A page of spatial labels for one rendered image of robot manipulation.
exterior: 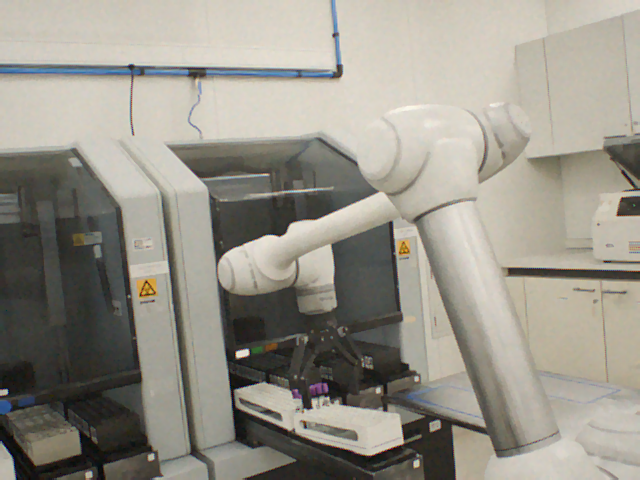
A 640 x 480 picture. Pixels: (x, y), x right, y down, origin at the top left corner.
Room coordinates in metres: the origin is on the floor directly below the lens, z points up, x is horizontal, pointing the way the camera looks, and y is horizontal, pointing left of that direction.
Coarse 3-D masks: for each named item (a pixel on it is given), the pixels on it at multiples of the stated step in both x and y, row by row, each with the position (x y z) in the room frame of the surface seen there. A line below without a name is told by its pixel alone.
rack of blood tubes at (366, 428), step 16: (304, 416) 1.61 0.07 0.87; (320, 416) 1.58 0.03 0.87; (336, 416) 1.56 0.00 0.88; (352, 416) 1.53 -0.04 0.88; (368, 416) 1.50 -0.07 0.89; (384, 416) 1.48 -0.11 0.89; (304, 432) 1.62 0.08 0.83; (320, 432) 1.57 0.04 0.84; (336, 432) 1.61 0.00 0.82; (352, 432) 1.60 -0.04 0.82; (368, 432) 1.42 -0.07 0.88; (384, 432) 1.44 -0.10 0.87; (400, 432) 1.47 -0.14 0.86; (352, 448) 1.46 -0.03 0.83; (368, 448) 1.42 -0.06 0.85; (384, 448) 1.44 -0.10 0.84
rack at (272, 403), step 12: (264, 384) 1.96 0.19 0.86; (240, 396) 1.89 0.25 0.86; (252, 396) 1.84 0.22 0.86; (264, 396) 1.84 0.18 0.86; (276, 396) 1.83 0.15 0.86; (288, 396) 1.81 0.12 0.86; (240, 408) 1.90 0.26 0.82; (252, 408) 1.86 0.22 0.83; (264, 408) 1.85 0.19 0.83; (276, 408) 1.73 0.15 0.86; (288, 408) 1.71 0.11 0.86; (276, 420) 1.73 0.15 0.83; (288, 420) 1.68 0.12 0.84
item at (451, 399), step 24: (432, 384) 1.94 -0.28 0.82; (456, 384) 1.92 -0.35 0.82; (552, 384) 1.81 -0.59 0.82; (576, 384) 1.79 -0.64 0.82; (600, 384) 1.77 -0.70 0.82; (384, 408) 1.88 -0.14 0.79; (408, 408) 1.78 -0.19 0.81; (432, 408) 1.72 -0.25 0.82; (456, 408) 1.70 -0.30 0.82; (552, 408) 1.62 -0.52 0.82; (576, 408) 1.60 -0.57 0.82; (600, 408) 1.58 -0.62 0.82; (624, 408) 1.56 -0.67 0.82; (480, 432) 1.56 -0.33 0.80; (576, 432) 1.45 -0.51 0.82
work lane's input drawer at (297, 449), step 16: (240, 416) 1.87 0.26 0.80; (240, 432) 1.87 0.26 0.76; (256, 432) 1.79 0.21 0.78; (272, 432) 1.72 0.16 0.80; (288, 432) 1.67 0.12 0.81; (272, 448) 1.72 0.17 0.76; (288, 448) 1.66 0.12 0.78; (304, 448) 1.59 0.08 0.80; (320, 448) 1.56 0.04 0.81; (336, 448) 1.56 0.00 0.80; (400, 448) 1.49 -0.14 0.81; (320, 464) 1.54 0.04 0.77; (336, 464) 1.49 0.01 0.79; (352, 464) 1.44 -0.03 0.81; (368, 464) 1.41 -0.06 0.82; (384, 464) 1.40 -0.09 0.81; (400, 464) 1.42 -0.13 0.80; (416, 464) 1.44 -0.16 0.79
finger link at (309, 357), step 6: (318, 342) 1.58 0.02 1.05; (312, 348) 1.61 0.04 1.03; (318, 348) 1.58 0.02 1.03; (306, 354) 1.59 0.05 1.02; (312, 354) 1.58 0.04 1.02; (306, 360) 1.58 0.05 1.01; (312, 360) 1.57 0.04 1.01; (300, 366) 1.58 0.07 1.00; (306, 366) 1.56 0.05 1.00; (300, 372) 1.56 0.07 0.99; (306, 372) 1.56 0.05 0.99; (300, 378) 1.55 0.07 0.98
